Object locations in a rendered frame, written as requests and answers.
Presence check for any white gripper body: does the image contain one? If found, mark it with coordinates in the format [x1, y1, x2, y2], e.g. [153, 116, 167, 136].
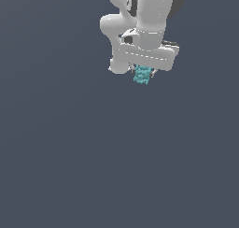
[118, 42, 180, 72]

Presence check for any teal bumpy object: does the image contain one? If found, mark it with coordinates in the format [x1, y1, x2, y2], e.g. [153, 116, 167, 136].
[133, 64, 153, 86]

